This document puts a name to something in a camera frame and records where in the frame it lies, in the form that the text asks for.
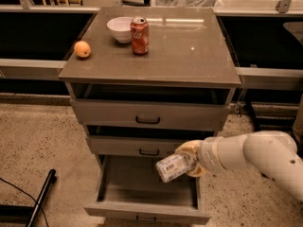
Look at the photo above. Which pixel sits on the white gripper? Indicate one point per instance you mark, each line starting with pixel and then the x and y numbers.
pixel 207 155

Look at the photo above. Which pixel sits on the clear plastic water bottle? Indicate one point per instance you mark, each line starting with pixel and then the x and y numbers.
pixel 175 165

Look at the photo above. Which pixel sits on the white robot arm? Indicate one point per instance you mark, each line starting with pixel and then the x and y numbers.
pixel 273 153

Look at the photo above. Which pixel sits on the grey bottom drawer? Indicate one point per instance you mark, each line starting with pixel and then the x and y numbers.
pixel 129 187

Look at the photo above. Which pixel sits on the grey drawer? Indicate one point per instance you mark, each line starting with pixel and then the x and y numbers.
pixel 125 141
pixel 167 108
pixel 129 187

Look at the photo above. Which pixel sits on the grey top drawer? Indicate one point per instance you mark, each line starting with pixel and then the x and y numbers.
pixel 167 108

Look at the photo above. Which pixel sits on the grey middle drawer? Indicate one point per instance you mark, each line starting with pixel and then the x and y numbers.
pixel 125 141

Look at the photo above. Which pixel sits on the grey drawer cabinet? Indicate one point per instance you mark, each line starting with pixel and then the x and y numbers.
pixel 187 49

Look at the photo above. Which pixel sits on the black office chair base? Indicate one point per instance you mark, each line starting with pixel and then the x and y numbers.
pixel 271 116

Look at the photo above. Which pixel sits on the grey metal railing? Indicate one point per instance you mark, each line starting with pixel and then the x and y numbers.
pixel 252 78

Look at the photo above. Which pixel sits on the red soda can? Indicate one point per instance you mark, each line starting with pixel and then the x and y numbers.
pixel 140 35

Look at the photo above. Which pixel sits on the white ceramic bowl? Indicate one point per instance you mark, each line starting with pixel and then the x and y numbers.
pixel 120 29

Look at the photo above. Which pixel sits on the orange fruit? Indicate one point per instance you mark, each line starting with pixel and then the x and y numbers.
pixel 82 49

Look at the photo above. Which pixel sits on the black stand leg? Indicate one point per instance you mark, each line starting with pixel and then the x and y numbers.
pixel 27 215

